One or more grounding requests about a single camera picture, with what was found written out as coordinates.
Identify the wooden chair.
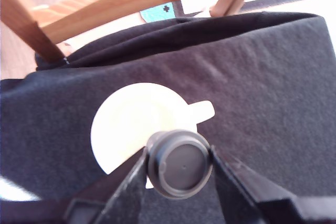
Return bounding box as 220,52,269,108
0,0,266,63

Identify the turquoise floor mat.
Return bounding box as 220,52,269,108
139,2,176,23

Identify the grey coffee capsule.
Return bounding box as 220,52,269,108
145,129,214,200

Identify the red patterned coffee mug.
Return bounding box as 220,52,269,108
90,82,216,189

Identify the black tablecloth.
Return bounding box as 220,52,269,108
0,11,336,224

